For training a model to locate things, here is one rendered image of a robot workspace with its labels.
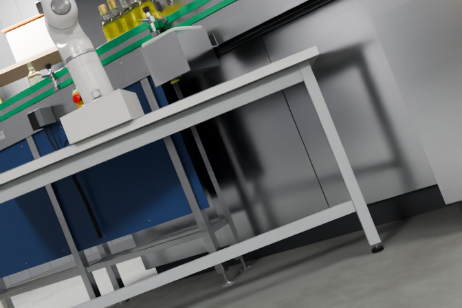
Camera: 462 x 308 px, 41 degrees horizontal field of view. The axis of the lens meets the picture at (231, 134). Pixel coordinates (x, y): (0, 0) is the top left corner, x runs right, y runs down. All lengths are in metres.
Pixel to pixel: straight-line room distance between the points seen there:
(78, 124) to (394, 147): 1.21
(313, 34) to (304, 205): 0.72
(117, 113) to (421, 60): 1.03
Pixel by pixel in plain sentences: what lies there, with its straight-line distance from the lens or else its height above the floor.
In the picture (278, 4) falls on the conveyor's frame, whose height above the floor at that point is 0.96.
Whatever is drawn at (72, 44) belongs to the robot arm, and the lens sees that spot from 2.32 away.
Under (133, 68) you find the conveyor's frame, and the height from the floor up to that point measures 0.98.
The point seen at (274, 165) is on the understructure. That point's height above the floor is 0.38.
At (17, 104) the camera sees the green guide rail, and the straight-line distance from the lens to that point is 3.12.
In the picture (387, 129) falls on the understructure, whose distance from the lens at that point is 2.50.
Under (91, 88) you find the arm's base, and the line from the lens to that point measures 2.28.
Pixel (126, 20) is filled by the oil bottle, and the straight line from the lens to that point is 2.78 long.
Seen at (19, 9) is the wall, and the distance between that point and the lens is 5.88.
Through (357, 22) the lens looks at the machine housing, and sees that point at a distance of 2.49.
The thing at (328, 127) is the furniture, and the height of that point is 0.47.
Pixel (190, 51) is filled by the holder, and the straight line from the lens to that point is 2.29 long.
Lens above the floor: 0.56
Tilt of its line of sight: level
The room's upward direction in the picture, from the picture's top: 22 degrees counter-clockwise
